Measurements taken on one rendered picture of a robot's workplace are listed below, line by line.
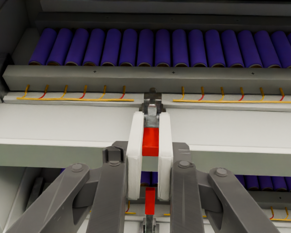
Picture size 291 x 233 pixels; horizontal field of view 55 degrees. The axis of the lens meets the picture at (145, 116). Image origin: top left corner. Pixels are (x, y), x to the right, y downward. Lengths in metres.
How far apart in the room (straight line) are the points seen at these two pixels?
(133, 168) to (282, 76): 0.21
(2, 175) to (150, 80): 0.22
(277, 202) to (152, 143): 0.29
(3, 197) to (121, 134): 0.19
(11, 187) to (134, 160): 0.28
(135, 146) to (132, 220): 0.27
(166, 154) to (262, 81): 0.18
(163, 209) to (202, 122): 0.19
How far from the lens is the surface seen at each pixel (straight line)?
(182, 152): 0.17
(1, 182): 0.39
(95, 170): 0.16
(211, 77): 0.30
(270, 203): 0.45
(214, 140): 0.27
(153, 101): 0.26
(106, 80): 0.30
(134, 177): 0.16
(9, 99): 0.33
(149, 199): 0.37
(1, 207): 0.40
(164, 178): 0.16
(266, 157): 0.29
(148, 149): 0.19
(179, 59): 0.32
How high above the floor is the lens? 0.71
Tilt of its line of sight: 34 degrees down
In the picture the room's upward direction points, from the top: 1 degrees clockwise
